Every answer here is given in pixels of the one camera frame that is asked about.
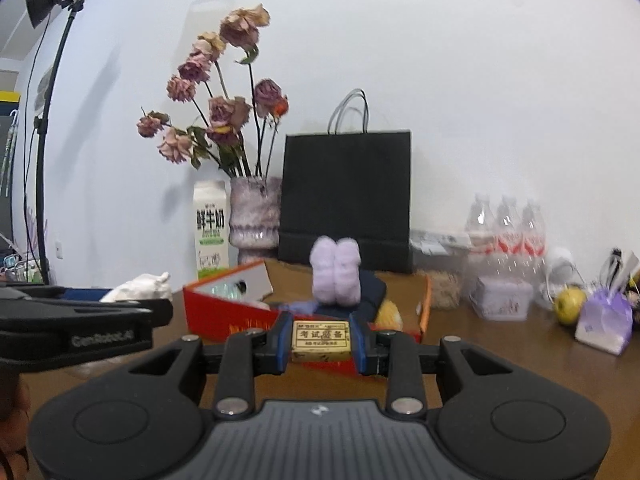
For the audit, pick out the left clear water bottle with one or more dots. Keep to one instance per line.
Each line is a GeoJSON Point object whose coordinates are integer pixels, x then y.
{"type": "Point", "coordinates": [480, 222]}

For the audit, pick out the dried pink rose bouquet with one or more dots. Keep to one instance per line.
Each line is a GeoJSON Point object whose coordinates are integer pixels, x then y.
{"type": "Point", "coordinates": [236, 132]}

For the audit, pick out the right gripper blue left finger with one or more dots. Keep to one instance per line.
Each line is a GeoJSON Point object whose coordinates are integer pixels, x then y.
{"type": "Point", "coordinates": [279, 342]}

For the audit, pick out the pink marbled vase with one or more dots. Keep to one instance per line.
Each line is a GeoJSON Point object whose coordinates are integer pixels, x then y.
{"type": "Point", "coordinates": [255, 217]}

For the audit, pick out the person's left hand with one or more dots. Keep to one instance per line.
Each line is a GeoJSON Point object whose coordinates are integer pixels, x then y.
{"type": "Point", "coordinates": [14, 429]}

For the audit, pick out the right clear water bottle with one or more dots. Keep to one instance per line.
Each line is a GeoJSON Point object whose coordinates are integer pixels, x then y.
{"type": "Point", "coordinates": [534, 241]}

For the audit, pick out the black paper shopping bag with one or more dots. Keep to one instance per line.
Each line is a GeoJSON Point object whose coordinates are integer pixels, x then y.
{"type": "Point", "coordinates": [348, 182]}

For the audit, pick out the small printed tin box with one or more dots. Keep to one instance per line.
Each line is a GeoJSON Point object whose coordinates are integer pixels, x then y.
{"type": "Point", "coordinates": [502, 299]}

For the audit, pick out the white small desk fan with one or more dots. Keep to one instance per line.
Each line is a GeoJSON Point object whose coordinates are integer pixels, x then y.
{"type": "Point", "coordinates": [558, 271]}

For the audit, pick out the white cloth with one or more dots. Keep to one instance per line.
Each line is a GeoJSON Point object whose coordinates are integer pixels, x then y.
{"type": "Point", "coordinates": [144, 287]}

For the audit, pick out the yellow white plush hamster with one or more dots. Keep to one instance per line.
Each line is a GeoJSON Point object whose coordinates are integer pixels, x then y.
{"type": "Point", "coordinates": [388, 317]}

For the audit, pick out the clear container with grains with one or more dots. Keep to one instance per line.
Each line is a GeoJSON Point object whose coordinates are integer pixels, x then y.
{"type": "Point", "coordinates": [447, 273]}

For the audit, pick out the white green milk carton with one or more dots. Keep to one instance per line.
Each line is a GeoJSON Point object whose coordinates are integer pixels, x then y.
{"type": "Point", "coordinates": [211, 227]}

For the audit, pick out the purple knit cloth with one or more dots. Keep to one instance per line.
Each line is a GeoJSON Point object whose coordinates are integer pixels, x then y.
{"type": "Point", "coordinates": [305, 308]}

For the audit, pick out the small gold label box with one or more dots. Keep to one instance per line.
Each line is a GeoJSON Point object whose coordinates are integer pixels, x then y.
{"type": "Point", "coordinates": [320, 341]}

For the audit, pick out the navy blue pouch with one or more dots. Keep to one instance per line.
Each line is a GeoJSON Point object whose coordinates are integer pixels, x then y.
{"type": "Point", "coordinates": [373, 293]}

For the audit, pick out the middle clear water bottle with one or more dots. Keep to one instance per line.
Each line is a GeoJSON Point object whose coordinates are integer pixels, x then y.
{"type": "Point", "coordinates": [508, 237]}

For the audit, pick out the red cardboard pumpkin box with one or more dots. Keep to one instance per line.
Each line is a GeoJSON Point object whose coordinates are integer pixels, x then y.
{"type": "Point", "coordinates": [258, 318]}

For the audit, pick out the clear water bottle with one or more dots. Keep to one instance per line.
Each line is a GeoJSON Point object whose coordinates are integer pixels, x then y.
{"type": "Point", "coordinates": [508, 237]}
{"type": "Point", "coordinates": [480, 222]}
{"type": "Point", "coordinates": [534, 241]}

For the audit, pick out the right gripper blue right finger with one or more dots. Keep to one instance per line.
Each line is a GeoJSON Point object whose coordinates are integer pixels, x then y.
{"type": "Point", "coordinates": [363, 345]}

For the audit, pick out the lilac fluffy towel roll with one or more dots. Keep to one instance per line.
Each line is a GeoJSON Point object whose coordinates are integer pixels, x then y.
{"type": "Point", "coordinates": [335, 268]}

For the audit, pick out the white red flat carton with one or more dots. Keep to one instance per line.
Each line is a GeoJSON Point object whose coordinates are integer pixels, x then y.
{"type": "Point", "coordinates": [439, 243]}

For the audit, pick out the purple white gift bag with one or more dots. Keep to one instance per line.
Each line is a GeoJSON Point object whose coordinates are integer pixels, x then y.
{"type": "Point", "coordinates": [605, 322]}

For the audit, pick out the yellow green apple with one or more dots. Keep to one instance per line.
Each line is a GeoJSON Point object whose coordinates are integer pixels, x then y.
{"type": "Point", "coordinates": [568, 304]}

